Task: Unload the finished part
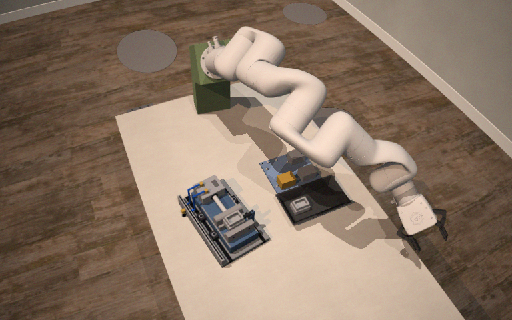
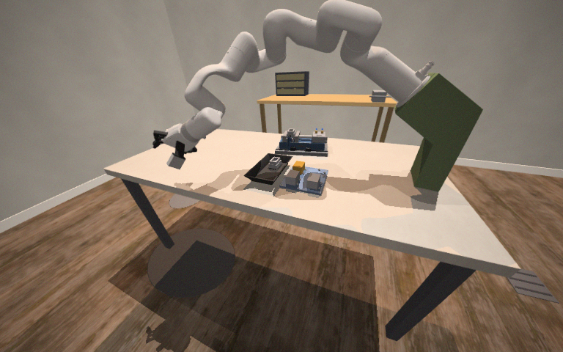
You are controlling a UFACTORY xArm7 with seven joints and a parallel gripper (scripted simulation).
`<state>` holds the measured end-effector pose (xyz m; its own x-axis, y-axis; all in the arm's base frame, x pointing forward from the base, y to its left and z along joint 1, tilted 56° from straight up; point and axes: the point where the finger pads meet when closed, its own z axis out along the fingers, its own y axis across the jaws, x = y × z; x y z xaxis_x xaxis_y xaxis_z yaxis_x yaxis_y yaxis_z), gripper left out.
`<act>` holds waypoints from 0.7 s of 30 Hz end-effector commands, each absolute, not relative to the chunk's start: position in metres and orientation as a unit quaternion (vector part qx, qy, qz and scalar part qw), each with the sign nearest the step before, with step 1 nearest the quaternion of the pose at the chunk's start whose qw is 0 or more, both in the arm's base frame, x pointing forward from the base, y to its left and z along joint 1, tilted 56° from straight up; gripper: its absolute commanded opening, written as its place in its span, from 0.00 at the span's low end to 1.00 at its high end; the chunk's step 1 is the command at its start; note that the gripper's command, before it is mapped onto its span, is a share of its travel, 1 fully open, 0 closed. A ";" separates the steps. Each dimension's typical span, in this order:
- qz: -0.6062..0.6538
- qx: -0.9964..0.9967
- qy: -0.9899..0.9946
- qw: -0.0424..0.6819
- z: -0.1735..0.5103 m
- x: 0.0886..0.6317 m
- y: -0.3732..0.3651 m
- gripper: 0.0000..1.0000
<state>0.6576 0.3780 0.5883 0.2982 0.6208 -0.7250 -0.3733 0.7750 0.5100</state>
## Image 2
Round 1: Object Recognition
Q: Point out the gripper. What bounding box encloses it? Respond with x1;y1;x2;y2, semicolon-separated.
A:
152;124;200;154

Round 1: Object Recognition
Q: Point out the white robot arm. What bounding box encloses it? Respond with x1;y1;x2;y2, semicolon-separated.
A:
181;0;435;142

